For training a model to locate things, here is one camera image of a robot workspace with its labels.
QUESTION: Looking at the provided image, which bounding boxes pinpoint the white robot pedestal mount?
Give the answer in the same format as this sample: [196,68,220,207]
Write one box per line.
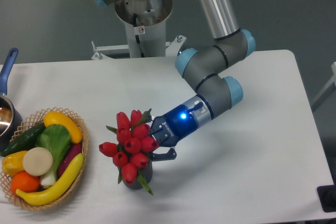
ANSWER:
[91,0,186,60]

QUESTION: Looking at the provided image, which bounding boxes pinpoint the white frame at right edge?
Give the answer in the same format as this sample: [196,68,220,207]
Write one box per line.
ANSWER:
[311,62,335,112]

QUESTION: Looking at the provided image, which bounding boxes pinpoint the purple eggplant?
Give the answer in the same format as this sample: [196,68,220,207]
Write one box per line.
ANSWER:
[57,143,82,178]

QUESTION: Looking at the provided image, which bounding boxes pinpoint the red tulip bouquet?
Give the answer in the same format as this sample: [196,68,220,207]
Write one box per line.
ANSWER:
[99,110,159,195]

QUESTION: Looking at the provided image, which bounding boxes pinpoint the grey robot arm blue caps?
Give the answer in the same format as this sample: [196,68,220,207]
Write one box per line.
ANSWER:
[94,0,256,161]

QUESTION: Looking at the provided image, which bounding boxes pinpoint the yellow squash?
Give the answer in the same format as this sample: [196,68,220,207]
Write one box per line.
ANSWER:
[44,111,82,144]

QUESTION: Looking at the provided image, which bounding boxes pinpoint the beige round disc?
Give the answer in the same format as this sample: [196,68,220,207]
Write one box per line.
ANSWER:
[23,147,53,176]

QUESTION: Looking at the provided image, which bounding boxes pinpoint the black device at table edge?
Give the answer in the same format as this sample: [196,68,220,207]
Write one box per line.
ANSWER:
[317,185,335,212]

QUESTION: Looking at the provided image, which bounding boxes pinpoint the yellow banana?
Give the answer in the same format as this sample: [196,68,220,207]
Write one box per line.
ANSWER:
[16,153,84,206]

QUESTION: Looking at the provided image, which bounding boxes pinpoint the orange fruit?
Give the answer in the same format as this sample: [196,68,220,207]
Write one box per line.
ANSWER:
[10,172,40,195]

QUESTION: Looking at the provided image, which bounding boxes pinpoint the blue black Robotiq gripper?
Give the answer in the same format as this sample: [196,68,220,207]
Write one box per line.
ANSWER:
[147,95,212,162]

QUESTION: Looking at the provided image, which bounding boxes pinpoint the woven wicker basket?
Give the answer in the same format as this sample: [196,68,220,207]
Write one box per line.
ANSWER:
[1,108,88,210]

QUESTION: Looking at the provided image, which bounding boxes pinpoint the green bok choy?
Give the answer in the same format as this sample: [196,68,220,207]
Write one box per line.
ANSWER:
[35,124,71,188]

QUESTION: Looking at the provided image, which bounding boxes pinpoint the yellow bell pepper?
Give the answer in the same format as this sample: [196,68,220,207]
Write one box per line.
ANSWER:
[2,151,28,177]

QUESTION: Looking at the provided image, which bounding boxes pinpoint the green cucumber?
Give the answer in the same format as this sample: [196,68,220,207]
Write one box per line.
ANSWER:
[1,123,46,157]

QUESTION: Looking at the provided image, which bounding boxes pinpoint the blue handled saucepan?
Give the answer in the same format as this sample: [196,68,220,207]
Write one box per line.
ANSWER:
[1,48,22,151]

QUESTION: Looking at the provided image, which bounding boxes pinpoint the dark grey ribbed vase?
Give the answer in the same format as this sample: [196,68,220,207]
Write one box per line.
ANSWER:
[117,142,153,190]

